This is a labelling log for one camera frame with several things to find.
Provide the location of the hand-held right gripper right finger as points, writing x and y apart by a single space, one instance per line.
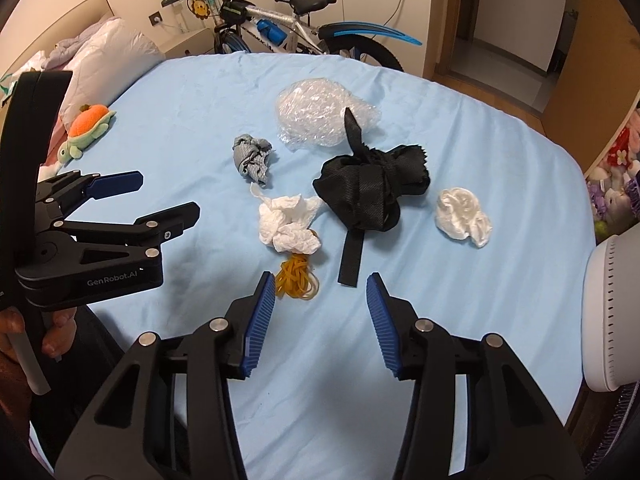
382 325

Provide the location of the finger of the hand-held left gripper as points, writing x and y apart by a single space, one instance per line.
117 182
170 217

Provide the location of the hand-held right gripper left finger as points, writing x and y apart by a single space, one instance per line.
260 325

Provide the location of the yellow rubber bands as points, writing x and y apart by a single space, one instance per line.
295 280

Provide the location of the white tissue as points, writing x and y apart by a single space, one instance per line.
285 220

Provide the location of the grey trash can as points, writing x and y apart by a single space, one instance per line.
615 310

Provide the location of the person's left hand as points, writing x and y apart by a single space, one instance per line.
60 332

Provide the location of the orange and green turtle plush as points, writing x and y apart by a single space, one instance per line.
87 125

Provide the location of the pink striped blanket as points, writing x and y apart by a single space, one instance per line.
55 152

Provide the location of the crumpled grey cloth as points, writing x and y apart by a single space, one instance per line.
252 157

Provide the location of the white pillow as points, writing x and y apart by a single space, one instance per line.
115 55

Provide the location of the crumpled white plastic film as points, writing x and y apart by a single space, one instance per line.
460 212

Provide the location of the black fabric bag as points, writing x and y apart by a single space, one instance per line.
360 190

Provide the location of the light purple blanket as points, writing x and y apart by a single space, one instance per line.
65 50

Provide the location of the beige nightstand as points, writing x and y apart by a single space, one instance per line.
185 42

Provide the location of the beige headboard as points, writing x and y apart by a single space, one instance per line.
75 15

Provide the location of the clear bubble wrap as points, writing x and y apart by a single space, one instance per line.
310 110

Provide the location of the yellow lion ornament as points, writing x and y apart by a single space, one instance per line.
200 9

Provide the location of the silver and blue bicycle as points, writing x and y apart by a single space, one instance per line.
300 30

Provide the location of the pile of plush toys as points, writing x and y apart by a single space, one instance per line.
620 180

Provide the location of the wooden wardrobe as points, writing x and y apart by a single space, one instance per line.
590 85

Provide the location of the wall socket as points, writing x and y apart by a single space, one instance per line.
155 18

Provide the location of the wooden door frame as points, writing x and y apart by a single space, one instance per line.
445 20

